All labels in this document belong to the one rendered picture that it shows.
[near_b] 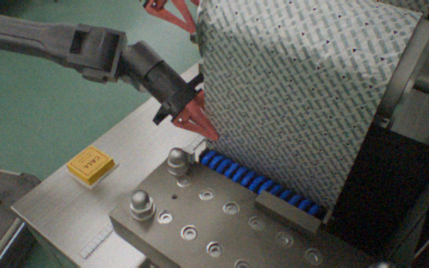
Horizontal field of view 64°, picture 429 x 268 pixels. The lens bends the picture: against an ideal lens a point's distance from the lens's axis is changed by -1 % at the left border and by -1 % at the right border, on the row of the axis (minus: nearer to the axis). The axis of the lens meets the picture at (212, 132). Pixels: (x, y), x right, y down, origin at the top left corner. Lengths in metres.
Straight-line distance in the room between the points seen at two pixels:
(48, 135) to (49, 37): 1.71
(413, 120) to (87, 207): 0.78
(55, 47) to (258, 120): 0.34
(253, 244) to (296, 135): 0.16
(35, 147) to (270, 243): 1.90
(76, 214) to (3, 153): 1.61
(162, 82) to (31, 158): 1.70
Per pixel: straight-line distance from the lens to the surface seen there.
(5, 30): 0.66
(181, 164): 0.56
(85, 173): 0.76
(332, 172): 0.50
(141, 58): 0.58
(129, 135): 0.84
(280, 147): 0.51
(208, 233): 0.51
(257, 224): 0.53
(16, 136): 2.39
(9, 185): 1.78
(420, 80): 0.45
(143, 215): 0.53
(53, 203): 0.76
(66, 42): 0.61
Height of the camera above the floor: 1.48
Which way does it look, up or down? 45 degrees down
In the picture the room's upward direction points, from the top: straight up
